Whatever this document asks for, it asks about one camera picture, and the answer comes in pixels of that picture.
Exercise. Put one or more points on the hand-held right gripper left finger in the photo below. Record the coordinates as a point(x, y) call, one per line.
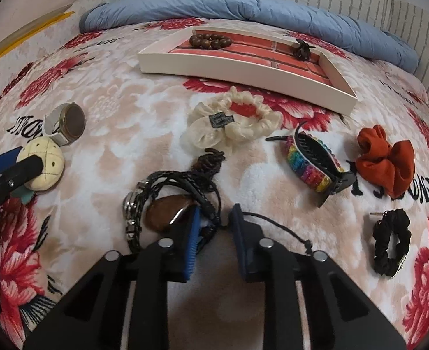
point(192, 242)

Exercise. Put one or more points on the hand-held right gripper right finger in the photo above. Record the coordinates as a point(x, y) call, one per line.
point(238, 242)

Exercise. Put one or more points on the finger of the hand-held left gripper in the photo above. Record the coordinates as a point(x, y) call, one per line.
point(17, 175)
point(3, 161)

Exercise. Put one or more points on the cream quilted round hair accessory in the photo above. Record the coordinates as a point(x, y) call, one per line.
point(48, 160)

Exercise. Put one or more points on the gold watch with white band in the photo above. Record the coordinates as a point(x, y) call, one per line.
point(72, 122)

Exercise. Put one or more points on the rainbow beaded hair claw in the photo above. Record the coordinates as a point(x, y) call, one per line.
point(305, 167)

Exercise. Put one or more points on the cream scrunchie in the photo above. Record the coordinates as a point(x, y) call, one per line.
point(205, 118)

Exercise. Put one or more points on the black scrunchie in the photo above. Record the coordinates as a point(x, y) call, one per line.
point(384, 259)

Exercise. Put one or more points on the orange scrunchie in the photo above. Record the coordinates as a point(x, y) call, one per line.
point(385, 164)

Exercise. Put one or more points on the white tray with brick print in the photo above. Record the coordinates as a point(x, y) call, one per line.
point(236, 49)

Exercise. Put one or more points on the yellow strip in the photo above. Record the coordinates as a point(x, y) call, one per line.
point(25, 34)

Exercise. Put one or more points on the small black hair claw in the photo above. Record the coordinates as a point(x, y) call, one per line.
point(301, 50)

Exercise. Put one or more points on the blue quilt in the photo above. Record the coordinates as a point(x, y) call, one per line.
point(272, 12)

